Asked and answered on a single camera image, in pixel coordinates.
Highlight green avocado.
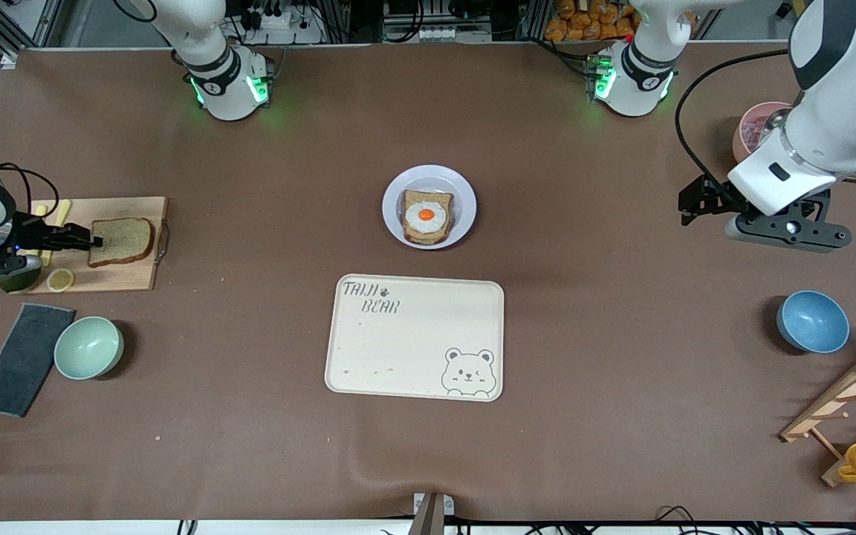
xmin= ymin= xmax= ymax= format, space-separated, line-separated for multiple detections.
xmin=0 ymin=266 xmax=42 ymax=294

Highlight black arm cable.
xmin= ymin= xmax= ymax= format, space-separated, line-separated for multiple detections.
xmin=0 ymin=162 xmax=61 ymax=220
xmin=675 ymin=48 xmax=797 ymax=190

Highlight grey electronics box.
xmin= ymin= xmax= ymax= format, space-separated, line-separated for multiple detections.
xmin=383 ymin=0 xmax=492 ymax=42

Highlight yellow plastic knife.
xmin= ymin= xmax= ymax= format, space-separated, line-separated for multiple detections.
xmin=41 ymin=199 xmax=72 ymax=267

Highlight pink bowl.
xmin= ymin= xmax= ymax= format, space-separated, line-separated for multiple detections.
xmin=733 ymin=102 xmax=794 ymax=166

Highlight blue bowl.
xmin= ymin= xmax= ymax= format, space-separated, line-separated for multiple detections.
xmin=776 ymin=290 xmax=851 ymax=354

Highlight brown table mat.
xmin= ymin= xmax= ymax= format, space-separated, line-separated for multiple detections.
xmin=0 ymin=41 xmax=856 ymax=522

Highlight fried egg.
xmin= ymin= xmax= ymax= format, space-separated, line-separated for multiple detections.
xmin=405 ymin=201 xmax=449 ymax=233

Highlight plain brown bread slice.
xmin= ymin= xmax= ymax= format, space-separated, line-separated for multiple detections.
xmin=88 ymin=217 xmax=155 ymax=268

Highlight pale lavender round plate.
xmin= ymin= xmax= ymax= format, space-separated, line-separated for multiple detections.
xmin=382 ymin=164 xmax=478 ymax=250

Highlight dark grey cloth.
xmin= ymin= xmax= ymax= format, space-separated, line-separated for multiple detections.
xmin=0 ymin=302 xmax=77 ymax=418

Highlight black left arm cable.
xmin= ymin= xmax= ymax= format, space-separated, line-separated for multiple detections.
xmin=675 ymin=48 xmax=797 ymax=190

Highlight clear ice cubes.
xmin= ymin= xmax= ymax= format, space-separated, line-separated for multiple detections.
xmin=743 ymin=113 xmax=782 ymax=151

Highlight aluminium camera post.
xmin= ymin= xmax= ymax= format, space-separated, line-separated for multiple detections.
xmin=407 ymin=490 xmax=455 ymax=535

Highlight white power strip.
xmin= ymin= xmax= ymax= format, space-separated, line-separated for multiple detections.
xmin=239 ymin=7 xmax=325 ymax=44

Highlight black cable loop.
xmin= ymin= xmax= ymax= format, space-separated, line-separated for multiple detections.
xmin=655 ymin=506 xmax=707 ymax=525

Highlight wooden peg rack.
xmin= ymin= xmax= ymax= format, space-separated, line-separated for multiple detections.
xmin=779 ymin=342 xmax=856 ymax=489

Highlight cream bear print tray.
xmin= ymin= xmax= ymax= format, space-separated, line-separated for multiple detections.
xmin=324 ymin=274 xmax=506 ymax=403

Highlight orange snack bags pile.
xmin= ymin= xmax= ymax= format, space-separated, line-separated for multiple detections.
xmin=545 ymin=0 xmax=641 ymax=42

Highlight mint green bowl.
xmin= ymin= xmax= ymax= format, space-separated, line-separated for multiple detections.
xmin=53 ymin=316 xmax=125 ymax=381

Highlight toasted bread slice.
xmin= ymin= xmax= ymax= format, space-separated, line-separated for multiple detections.
xmin=401 ymin=189 xmax=455 ymax=245

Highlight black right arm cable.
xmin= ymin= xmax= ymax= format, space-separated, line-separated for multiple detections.
xmin=0 ymin=162 xmax=61 ymax=220

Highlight wooden cutting board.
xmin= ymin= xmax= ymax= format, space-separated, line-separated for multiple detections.
xmin=16 ymin=196 xmax=171 ymax=295

